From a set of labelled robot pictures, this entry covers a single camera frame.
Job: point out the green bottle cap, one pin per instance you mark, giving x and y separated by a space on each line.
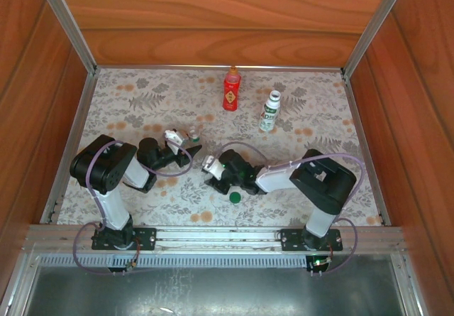
235 197

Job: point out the clear bottle with red label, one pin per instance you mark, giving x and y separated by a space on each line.
231 97

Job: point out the white AD milk bottle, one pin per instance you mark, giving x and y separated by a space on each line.
268 117

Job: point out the gold ribbed bottle cap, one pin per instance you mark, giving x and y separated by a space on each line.
233 70

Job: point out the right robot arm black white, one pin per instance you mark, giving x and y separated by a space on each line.
276 181

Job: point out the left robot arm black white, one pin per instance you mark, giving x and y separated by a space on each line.
110 209

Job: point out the floral patterned tablecloth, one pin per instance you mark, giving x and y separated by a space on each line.
159 99

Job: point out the grey metal sheet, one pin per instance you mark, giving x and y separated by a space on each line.
213 294

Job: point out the small black connector board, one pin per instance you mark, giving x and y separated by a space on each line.
122 269

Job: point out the small board with green light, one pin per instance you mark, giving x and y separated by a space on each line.
319 262

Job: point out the aluminium mounting rail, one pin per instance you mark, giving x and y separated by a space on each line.
213 236

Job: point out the aluminium table edge rail long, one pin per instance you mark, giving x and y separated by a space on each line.
159 67

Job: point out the aluminium left table edge rail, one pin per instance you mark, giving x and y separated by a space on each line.
71 145

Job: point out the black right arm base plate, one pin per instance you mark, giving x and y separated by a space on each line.
291 239

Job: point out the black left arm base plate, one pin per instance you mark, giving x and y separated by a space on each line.
145 238

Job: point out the aluminium right table edge rail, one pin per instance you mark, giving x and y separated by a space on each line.
365 152

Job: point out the aluminium left frame post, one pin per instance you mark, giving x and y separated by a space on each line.
67 25

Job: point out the aluminium frame post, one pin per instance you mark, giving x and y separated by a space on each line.
376 25
67 25

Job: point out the aluminium right frame post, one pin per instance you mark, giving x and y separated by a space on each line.
376 25

